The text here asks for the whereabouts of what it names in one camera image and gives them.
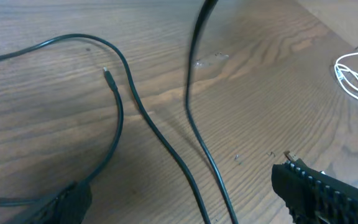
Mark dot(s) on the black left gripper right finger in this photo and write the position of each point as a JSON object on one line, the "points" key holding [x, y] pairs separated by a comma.
{"points": [[313, 197]]}

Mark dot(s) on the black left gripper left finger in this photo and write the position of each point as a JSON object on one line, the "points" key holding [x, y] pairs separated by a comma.
{"points": [[69, 205]]}

